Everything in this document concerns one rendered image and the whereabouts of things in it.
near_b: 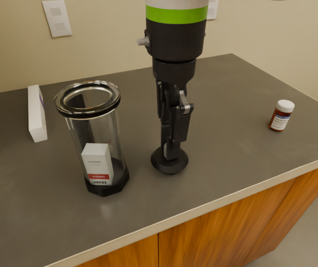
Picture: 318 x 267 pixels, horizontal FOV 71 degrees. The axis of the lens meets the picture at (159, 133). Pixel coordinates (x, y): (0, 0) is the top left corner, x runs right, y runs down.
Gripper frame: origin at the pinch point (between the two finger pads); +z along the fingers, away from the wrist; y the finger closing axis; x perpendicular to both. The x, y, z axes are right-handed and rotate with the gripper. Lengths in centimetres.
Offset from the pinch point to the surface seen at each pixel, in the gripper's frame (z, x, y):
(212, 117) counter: 7.7, 20.3, -13.7
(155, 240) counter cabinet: 21.4, -7.6, 10.6
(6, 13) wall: -17, -35, -59
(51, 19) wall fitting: -14, -22, -58
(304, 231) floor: 102, 93, 3
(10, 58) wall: -3, -39, -58
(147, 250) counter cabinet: 25.6, -9.7, 10.7
